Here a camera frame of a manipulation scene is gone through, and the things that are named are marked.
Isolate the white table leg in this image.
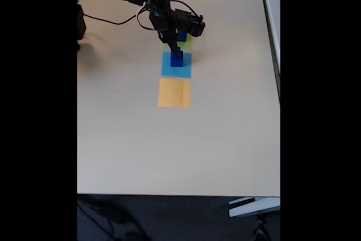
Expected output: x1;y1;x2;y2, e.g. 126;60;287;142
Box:
228;196;281;218

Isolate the orange paper square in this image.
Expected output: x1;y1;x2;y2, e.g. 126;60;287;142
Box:
157;78;192;109

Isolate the light blue paper square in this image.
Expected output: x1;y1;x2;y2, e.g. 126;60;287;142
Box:
160;51;192;79

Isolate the white side desk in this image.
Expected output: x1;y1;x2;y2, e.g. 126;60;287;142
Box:
258;0;281;106

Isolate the black camera box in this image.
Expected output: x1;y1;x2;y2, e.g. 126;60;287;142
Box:
174;9;206;38

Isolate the green paper square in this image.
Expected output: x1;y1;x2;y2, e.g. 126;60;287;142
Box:
162;34;194;49

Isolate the medium blue cube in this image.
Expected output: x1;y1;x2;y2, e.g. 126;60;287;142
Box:
170;50;183;68

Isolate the long black cable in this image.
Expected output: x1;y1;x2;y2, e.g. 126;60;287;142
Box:
82;0;203;32

